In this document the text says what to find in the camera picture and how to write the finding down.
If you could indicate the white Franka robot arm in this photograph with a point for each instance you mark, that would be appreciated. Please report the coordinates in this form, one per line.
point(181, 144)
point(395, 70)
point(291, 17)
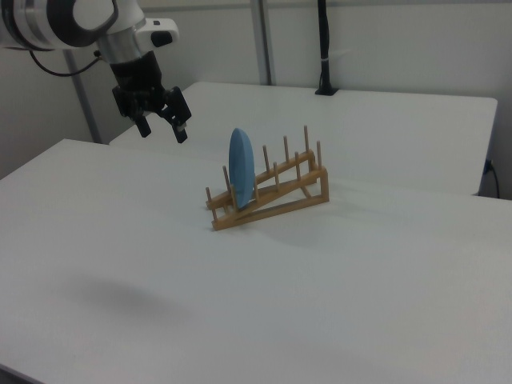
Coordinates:
point(80, 20)

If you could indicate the wooden plate rack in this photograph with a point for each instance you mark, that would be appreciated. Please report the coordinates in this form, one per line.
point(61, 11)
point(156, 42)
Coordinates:
point(280, 208)

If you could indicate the blue round plate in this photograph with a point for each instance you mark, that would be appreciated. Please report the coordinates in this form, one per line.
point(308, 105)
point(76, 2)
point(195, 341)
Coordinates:
point(241, 168)

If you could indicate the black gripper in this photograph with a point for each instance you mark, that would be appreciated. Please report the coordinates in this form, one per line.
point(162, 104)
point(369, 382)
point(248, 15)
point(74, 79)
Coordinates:
point(136, 80)

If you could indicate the aluminium frame post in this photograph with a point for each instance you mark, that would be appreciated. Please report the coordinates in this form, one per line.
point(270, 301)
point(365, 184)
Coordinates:
point(82, 100)
point(265, 40)

